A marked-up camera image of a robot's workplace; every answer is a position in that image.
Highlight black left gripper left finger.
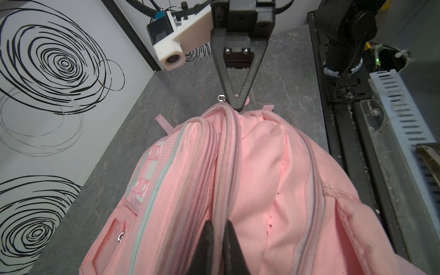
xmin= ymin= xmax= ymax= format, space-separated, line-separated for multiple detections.
xmin=187 ymin=221 xmax=214 ymax=275

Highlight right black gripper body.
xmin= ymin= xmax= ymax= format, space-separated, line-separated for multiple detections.
xmin=210 ymin=0 xmax=276 ymax=39

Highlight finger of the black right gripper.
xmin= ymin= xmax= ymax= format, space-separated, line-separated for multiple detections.
xmin=210 ymin=28 xmax=269 ymax=112

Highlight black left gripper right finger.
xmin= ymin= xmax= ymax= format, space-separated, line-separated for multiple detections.
xmin=222 ymin=220 xmax=250 ymax=275

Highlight pink student backpack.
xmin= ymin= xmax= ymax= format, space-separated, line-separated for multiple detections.
xmin=79 ymin=103 xmax=421 ymax=275

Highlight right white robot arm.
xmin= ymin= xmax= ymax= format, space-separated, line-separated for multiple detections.
xmin=210 ymin=1 xmax=384 ymax=111

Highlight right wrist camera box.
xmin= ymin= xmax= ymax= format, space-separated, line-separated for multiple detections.
xmin=147 ymin=6 xmax=213 ymax=71

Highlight black corner frame post left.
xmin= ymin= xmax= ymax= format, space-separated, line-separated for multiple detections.
xmin=102 ymin=0 xmax=161 ymax=72

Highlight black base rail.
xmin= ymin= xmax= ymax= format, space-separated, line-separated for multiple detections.
xmin=307 ymin=12 xmax=409 ymax=259

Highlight white slotted cable duct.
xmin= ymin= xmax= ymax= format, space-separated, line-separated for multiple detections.
xmin=370 ymin=69 xmax=440 ymax=236

